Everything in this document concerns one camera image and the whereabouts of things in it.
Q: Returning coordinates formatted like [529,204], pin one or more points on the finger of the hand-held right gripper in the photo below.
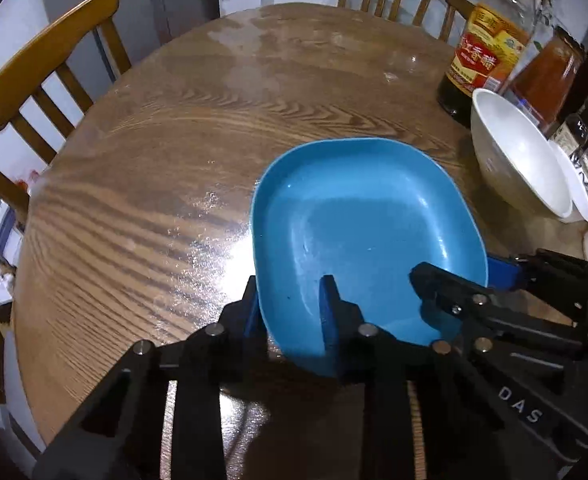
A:
[444,287]
[504,272]

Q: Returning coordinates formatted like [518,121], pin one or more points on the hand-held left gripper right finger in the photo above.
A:
[329,320]

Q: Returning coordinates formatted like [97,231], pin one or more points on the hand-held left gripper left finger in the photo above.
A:
[252,305]

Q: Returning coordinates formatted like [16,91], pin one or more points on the blue square plate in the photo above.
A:
[364,210]

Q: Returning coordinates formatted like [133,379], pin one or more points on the medium white bowl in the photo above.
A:
[581,190]

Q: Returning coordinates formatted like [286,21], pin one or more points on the large white bowl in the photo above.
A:
[519,150]

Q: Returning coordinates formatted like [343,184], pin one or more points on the small dark sauce bottle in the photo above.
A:
[574,127]

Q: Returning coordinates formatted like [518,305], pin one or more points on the orange sauce jar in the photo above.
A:
[549,75]

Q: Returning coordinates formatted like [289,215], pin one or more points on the dark vinegar bottle red label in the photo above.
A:
[484,50]

